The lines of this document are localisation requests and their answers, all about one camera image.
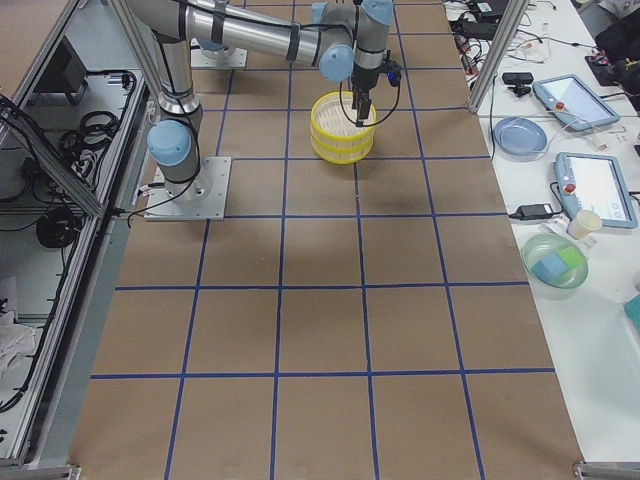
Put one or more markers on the paper cup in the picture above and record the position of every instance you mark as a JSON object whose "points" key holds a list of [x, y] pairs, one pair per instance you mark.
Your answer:
{"points": [[583, 224]]}

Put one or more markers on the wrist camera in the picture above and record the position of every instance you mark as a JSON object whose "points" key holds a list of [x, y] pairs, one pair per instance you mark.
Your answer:
{"points": [[392, 70]]}

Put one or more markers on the yellow rimmed steamer basket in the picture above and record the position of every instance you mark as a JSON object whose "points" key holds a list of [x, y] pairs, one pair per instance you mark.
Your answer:
{"points": [[341, 153]]}

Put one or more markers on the upper teach pendant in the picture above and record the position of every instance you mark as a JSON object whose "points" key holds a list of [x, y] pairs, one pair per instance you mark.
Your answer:
{"points": [[573, 103]]}

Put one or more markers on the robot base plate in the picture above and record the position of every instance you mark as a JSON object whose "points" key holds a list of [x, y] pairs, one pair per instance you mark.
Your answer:
{"points": [[224, 59], [205, 198]]}

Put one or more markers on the blue plate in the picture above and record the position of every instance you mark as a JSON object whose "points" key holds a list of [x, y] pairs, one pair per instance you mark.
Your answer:
{"points": [[521, 138]]}

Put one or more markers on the green bowl with sponges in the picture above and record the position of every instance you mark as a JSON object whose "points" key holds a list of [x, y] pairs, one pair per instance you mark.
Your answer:
{"points": [[557, 265]]}

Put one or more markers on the teach pendant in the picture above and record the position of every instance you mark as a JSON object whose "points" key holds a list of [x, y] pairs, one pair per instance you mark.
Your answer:
{"points": [[594, 183], [573, 103]]}

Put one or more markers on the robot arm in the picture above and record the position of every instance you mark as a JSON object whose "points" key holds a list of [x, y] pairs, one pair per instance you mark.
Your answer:
{"points": [[346, 42]]}

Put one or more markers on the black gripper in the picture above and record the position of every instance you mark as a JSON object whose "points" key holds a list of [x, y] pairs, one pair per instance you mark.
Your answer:
{"points": [[361, 80]]}

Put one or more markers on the lower teach pendant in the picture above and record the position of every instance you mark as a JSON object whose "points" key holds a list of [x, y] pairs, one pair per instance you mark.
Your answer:
{"points": [[594, 183]]}

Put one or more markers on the aluminium frame post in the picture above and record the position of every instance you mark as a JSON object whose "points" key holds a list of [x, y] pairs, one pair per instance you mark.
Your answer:
{"points": [[506, 30]]}

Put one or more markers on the black webcam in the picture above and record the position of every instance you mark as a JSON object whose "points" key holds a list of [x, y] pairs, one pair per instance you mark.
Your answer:
{"points": [[519, 83]]}

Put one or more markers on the black power adapter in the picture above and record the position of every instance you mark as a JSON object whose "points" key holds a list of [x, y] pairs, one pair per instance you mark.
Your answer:
{"points": [[533, 212]]}

